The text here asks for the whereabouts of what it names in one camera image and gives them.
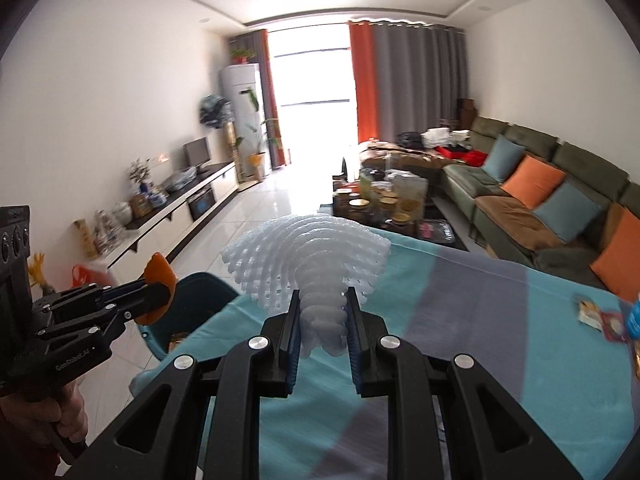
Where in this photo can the yellow white snack packet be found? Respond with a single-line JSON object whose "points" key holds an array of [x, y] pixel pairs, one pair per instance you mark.
{"points": [[587, 312]]}

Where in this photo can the blue grey printed tablecloth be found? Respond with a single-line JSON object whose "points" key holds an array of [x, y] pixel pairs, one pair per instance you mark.
{"points": [[475, 335]]}

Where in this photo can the orange peel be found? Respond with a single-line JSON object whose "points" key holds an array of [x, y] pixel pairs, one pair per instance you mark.
{"points": [[157, 270]]}

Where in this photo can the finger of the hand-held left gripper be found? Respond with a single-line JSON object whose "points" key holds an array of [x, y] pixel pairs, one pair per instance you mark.
{"points": [[90, 325], [135, 294]]}

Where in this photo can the white standing air conditioner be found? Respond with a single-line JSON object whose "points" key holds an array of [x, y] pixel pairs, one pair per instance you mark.
{"points": [[240, 90]]}

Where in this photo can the blue cup with white lid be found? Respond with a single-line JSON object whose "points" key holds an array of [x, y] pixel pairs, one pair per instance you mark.
{"points": [[634, 320]]}

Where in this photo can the clear snack bag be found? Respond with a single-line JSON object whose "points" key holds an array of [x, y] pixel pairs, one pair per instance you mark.
{"points": [[412, 197]]}

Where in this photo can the yellow flowers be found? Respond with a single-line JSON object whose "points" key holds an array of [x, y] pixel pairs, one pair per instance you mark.
{"points": [[40, 270]]}

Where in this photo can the blue cushion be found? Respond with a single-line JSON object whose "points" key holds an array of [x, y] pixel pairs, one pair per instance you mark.
{"points": [[567, 210], [502, 160]]}

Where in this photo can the black bag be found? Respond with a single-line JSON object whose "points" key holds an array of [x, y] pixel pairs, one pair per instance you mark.
{"points": [[410, 139]]}

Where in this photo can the vase with flowers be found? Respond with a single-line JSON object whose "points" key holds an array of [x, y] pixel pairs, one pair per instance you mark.
{"points": [[140, 175]]}

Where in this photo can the red cloth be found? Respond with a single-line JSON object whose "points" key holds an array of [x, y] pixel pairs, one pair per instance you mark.
{"points": [[460, 156]]}

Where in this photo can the dark coffee table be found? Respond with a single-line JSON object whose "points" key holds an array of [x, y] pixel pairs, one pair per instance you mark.
{"points": [[440, 232]]}

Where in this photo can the orange and grey curtain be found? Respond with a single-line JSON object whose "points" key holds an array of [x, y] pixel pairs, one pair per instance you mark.
{"points": [[410, 85]]}

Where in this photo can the cloth covered standing fan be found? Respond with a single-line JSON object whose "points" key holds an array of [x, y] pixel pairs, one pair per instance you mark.
{"points": [[215, 110]]}

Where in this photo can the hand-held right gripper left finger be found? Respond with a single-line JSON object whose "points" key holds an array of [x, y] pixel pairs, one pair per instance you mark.
{"points": [[295, 340]]}

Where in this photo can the person's left hand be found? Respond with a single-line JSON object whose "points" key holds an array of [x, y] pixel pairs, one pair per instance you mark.
{"points": [[30, 420]]}

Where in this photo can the white foam fruit net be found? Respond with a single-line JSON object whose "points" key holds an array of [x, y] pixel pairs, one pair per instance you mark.
{"points": [[310, 260]]}

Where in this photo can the group of food jars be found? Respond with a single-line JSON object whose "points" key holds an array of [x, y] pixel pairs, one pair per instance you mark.
{"points": [[370, 205]]}

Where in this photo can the orange cushion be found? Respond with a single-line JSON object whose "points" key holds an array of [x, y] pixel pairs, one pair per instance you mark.
{"points": [[532, 182], [622, 260]]}

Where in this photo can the teal trash bin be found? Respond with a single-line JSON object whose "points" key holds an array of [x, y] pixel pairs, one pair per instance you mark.
{"points": [[200, 300]]}

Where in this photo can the grey and red curtain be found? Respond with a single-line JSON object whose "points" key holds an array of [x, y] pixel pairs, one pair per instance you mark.
{"points": [[267, 100]]}

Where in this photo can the brown boxes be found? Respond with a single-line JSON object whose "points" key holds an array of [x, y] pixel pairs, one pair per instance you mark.
{"points": [[467, 112]]}

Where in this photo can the white and black TV cabinet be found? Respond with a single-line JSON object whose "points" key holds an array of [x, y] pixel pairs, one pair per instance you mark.
{"points": [[210, 185]]}

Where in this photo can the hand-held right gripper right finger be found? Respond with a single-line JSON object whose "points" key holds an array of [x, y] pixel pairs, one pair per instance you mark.
{"points": [[356, 345]]}

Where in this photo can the red snack packet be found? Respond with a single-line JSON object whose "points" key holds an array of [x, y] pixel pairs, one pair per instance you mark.
{"points": [[612, 327]]}

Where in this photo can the green sectional sofa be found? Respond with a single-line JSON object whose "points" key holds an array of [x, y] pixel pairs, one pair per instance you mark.
{"points": [[580, 170]]}

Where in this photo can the window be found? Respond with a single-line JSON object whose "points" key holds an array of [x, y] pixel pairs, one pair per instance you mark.
{"points": [[310, 75]]}

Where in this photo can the tall leafy houseplant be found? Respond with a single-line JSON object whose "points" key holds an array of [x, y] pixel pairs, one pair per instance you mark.
{"points": [[257, 160]]}

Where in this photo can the black monitor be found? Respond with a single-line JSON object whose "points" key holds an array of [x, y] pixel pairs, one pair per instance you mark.
{"points": [[196, 152]]}

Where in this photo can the red plastic bag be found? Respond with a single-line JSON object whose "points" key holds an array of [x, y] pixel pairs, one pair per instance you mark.
{"points": [[92, 275]]}

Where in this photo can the pile of white clothes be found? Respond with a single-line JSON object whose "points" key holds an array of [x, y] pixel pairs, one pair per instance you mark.
{"points": [[442, 137]]}

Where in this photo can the small potted plant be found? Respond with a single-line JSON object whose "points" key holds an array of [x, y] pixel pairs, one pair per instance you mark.
{"points": [[242, 55]]}

